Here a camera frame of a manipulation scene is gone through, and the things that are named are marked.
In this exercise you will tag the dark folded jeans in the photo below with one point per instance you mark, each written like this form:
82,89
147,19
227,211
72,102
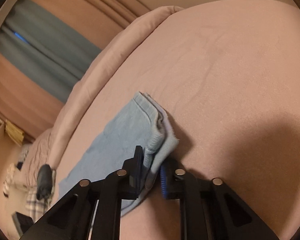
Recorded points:
44,182

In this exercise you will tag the pink duvet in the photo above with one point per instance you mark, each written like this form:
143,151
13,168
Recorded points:
98,74

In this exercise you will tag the pink curtain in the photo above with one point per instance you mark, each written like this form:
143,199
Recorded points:
27,105

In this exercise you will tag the plaid pillow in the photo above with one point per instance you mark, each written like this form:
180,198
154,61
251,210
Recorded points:
36,208

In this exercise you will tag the pink pillow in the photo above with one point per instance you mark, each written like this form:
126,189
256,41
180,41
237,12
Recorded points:
37,156

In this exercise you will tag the light blue denim pants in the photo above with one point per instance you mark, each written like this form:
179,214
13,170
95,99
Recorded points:
141,122

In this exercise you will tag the pink bed sheet mattress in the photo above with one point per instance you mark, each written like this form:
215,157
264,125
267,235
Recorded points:
228,75

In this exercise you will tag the plush toy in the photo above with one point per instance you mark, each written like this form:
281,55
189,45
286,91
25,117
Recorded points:
13,177

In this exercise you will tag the pale green folded cloth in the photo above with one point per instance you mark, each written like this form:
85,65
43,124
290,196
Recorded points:
52,187

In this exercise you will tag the teal curtain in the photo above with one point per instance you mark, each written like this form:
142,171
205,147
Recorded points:
48,51

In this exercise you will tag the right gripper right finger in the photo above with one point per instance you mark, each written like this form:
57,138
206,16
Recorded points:
210,209

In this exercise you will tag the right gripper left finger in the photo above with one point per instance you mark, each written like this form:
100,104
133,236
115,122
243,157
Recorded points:
92,210

